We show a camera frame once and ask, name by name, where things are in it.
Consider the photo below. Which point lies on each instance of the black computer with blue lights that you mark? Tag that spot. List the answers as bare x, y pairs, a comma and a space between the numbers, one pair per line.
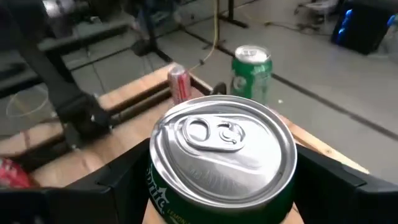
363, 31

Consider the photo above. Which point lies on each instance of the red Coca-Cola can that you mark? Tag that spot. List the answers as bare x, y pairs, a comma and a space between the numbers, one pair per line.
179, 84
12, 174

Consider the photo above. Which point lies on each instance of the green Sprite can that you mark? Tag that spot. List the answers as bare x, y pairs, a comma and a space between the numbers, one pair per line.
252, 77
222, 155

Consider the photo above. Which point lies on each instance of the black tripod stand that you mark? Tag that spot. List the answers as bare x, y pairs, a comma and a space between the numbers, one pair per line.
151, 31

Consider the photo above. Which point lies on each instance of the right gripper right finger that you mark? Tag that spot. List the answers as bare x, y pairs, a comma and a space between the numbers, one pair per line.
335, 199

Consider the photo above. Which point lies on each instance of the wooden slatted shelf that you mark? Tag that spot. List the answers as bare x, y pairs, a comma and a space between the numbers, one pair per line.
326, 152

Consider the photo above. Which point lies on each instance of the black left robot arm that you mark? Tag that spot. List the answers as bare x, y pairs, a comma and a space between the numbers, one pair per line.
62, 90

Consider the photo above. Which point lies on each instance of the black floor stand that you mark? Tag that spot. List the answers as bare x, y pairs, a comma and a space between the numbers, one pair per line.
231, 9

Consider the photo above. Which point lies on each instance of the black aluminium table frame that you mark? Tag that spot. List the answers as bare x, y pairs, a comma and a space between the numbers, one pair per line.
140, 104

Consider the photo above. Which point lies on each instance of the black table clamp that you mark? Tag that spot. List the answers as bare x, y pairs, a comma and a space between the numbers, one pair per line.
220, 88

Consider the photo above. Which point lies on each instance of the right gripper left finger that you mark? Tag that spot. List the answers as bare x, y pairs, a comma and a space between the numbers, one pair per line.
118, 186

